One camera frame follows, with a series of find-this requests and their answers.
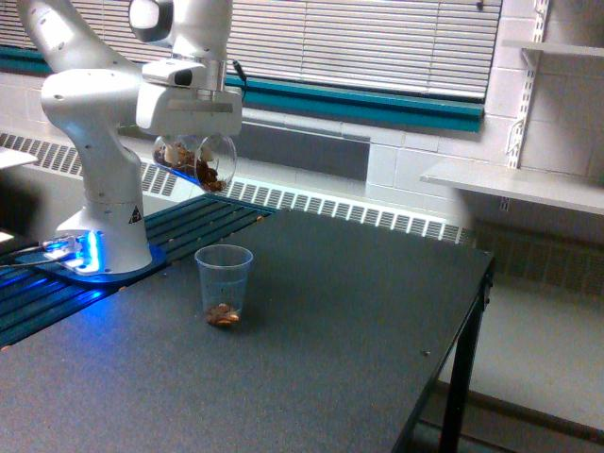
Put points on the teal window sill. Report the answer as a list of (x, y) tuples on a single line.
[(358, 104)]

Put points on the white wall shelf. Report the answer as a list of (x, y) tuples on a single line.
[(549, 189), (559, 49)]

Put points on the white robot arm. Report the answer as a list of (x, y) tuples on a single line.
[(109, 229)]

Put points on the white window blinds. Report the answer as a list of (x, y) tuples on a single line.
[(430, 48)]

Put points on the white object at left edge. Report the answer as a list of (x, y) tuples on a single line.
[(10, 158)]

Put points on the brown nuts in table cup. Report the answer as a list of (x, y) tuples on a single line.
[(222, 315)]

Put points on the white lower wall shelf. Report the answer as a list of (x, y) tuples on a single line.
[(549, 189)]

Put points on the black table leg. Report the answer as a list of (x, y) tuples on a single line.
[(462, 369)]

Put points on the clear plastic cup with nuts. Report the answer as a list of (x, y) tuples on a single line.
[(209, 162)]

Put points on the white baseboard radiator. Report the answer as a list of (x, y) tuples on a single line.
[(62, 159)]

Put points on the white upper wall shelf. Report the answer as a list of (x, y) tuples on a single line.
[(559, 49)]

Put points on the clear plastic cup on table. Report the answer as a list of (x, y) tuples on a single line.
[(223, 271)]

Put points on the white shelf bracket rail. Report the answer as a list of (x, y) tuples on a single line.
[(531, 56)]

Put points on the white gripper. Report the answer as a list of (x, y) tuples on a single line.
[(188, 97)]

